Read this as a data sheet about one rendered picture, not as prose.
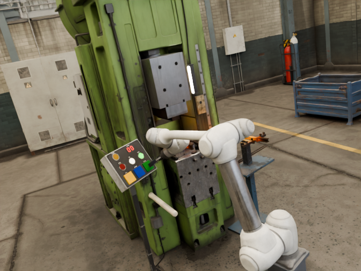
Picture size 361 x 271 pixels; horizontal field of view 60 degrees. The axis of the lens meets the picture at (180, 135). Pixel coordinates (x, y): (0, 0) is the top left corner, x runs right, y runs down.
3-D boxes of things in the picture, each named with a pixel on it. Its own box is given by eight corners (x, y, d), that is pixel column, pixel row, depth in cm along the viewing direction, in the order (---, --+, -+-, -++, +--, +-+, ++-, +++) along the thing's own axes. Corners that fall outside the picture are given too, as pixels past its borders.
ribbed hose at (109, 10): (163, 205, 276) (115, 2, 228) (154, 209, 273) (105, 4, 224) (160, 204, 280) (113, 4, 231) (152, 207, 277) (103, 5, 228)
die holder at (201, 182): (220, 192, 287) (212, 147, 274) (185, 208, 270) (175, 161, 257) (188, 175, 335) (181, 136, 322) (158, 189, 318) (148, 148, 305)
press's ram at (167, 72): (199, 97, 266) (190, 49, 254) (159, 109, 249) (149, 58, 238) (175, 94, 302) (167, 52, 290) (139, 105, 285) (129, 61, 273)
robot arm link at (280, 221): (304, 243, 173) (301, 209, 167) (287, 262, 162) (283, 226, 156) (278, 234, 185) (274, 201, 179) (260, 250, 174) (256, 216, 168)
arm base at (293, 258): (310, 247, 177) (310, 239, 176) (291, 270, 164) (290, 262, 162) (281, 236, 191) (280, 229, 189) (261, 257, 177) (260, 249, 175)
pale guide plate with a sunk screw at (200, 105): (206, 112, 287) (203, 94, 282) (198, 114, 283) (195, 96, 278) (205, 112, 288) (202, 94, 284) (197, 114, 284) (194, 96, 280)
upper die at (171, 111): (188, 112, 263) (186, 101, 260) (167, 119, 254) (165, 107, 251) (165, 107, 298) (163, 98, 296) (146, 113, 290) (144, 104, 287)
